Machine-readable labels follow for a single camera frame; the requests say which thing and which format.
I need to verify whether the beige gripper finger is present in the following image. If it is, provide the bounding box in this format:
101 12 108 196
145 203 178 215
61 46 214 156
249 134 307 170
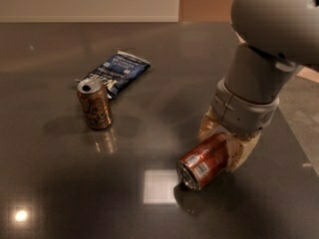
226 132 260 172
197 108 221 141

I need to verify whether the red coke can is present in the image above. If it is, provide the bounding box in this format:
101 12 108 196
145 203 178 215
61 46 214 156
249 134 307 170
176 132 229 191

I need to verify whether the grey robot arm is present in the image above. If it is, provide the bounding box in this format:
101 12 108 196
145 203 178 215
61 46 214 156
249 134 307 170
198 0 319 171

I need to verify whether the orange soda can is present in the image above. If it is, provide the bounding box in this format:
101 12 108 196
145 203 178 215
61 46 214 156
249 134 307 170
77 79 112 130

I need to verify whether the blue chip bag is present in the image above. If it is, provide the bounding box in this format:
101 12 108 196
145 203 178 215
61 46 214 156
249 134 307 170
86 51 151 100

